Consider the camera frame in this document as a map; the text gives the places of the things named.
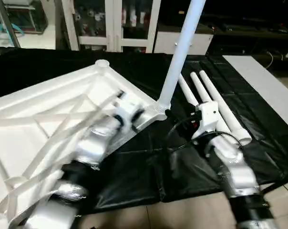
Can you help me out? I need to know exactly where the white plastic table leg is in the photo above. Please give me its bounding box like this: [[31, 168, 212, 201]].
[[199, 70, 252, 146], [190, 72, 230, 135], [178, 74, 200, 108], [156, 0, 206, 120]]

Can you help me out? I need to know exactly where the white plastic table top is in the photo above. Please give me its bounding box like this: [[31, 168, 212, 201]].
[[0, 60, 166, 229]]

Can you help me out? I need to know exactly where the black plastic mat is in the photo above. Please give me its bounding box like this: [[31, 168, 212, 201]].
[[0, 47, 288, 215]]

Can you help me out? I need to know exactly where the white drawer unit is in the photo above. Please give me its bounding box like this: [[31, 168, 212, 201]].
[[154, 31, 214, 56]]

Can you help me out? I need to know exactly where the white side board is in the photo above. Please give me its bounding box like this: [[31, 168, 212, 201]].
[[224, 55, 288, 135]]

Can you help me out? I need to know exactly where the white glass door cabinet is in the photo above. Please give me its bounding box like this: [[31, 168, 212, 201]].
[[62, 0, 162, 53]]

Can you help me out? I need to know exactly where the teal small stool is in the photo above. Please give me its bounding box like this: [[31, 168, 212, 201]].
[[0, 23, 24, 40]]

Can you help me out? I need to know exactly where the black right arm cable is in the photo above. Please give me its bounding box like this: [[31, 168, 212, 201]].
[[165, 116, 243, 154]]

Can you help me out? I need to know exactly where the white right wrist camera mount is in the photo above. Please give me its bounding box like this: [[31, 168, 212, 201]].
[[192, 101, 219, 140]]

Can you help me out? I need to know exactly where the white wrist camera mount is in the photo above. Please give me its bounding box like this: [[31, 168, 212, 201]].
[[192, 101, 219, 140], [112, 91, 145, 130]]

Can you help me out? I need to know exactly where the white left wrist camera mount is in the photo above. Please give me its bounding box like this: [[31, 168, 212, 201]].
[[112, 91, 145, 130]]

